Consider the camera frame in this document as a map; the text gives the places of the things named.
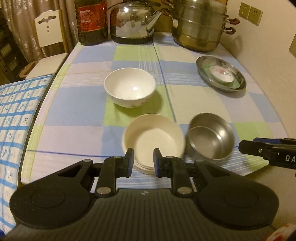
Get small stainless steel bowl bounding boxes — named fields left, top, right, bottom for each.
left=185, top=113, right=235, bottom=161

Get cream plastic bowl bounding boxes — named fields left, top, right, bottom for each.
left=121, top=113, right=185, bottom=175

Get checkered pastel tablecloth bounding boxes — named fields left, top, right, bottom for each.
left=21, top=33, right=287, bottom=184

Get white floral ceramic bowl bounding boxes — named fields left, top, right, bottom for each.
left=104, top=67, right=156, bottom=108

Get small white floral dish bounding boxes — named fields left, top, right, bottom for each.
left=209, top=65, right=234, bottom=84

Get stainless steel plate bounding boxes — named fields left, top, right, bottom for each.
left=196, top=55, right=247, bottom=93

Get green plate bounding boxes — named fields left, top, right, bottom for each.
left=203, top=64, right=240, bottom=89

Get blue white checkered cloth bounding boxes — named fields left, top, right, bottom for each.
left=0, top=75, right=55, bottom=237

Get stainless steel steamer pot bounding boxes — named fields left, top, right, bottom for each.
left=162, top=1, right=240, bottom=52

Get stainless steel kettle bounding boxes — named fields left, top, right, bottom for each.
left=108, top=1, right=162, bottom=45

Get white wooden chair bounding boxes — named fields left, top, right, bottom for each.
left=19, top=9, right=69, bottom=79

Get dark sauce bottle red label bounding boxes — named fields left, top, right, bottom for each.
left=74, top=0, right=108, bottom=46

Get beige patterned curtain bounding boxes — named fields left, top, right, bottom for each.
left=1, top=1, right=78, bottom=62

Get wall socket right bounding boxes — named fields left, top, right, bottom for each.
left=248, top=6, right=263, bottom=26

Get wall socket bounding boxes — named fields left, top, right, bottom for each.
left=238, top=3, right=251, bottom=20
left=248, top=6, right=263, bottom=26

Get wall socket left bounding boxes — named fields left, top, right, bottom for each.
left=238, top=3, right=251, bottom=20

